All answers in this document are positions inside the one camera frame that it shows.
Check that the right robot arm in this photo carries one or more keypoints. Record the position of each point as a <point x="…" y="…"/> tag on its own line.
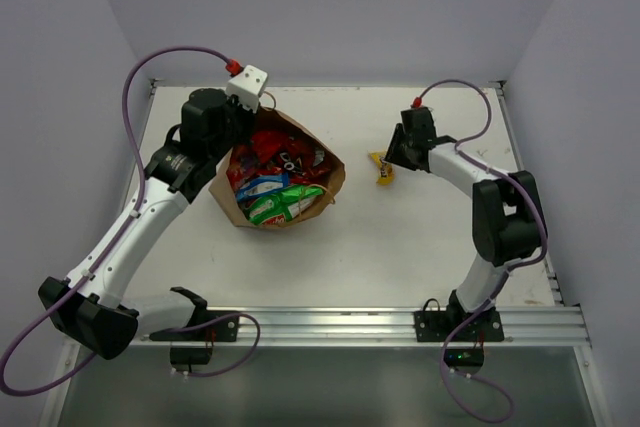
<point x="507" y="221"/>

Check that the yellow M&M candy pack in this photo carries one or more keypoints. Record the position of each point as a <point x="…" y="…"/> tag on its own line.
<point x="385" y="170"/>

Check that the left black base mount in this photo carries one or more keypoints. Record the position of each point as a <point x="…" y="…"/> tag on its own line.
<point x="192" y="351"/>

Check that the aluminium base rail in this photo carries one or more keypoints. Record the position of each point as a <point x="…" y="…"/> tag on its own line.
<point x="393" y="327"/>

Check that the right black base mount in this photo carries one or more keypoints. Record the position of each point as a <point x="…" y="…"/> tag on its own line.
<point x="463" y="336"/>

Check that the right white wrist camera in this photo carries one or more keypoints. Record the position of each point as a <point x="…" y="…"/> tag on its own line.
<point x="417" y="102"/>

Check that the red Doritos chip bag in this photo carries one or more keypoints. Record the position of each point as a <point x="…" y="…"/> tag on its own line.
<point x="278" y="153"/>

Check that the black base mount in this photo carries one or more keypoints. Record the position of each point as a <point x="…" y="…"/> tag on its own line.
<point x="192" y="351"/>
<point x="463" y="336"/>

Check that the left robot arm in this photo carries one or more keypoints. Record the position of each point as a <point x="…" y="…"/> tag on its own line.
<point x="88" y="305"/>

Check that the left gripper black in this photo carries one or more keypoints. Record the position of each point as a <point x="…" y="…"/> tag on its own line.
<point x="240" y="117"/>

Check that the brown paper bag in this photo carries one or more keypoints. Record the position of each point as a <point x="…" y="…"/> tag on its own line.
<point x="272" y="119"/>

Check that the blue white snack pack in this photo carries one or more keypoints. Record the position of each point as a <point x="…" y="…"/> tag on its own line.
<point x="262" y="185"/>

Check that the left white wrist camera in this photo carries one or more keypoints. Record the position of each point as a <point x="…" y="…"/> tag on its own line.
<point x="247" y="84"/>

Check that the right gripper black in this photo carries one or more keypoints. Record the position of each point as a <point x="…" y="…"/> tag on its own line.
<point x="392" y="151"/>

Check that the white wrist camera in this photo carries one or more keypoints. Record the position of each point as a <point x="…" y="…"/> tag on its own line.
<point x="247" y="84"/>
<point x="417" y="102"/>

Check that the green chip bag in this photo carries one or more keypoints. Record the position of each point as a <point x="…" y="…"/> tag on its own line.
<point x="283" y="206"/>

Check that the red Skittles candy pack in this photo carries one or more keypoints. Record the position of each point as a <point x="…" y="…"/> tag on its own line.
<point x="243" y="165"/>

